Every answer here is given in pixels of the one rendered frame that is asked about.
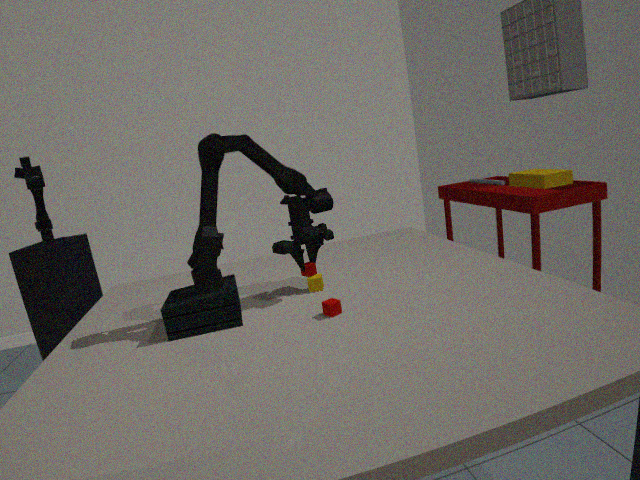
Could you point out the yellow cube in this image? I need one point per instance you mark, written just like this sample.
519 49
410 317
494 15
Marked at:
315 283

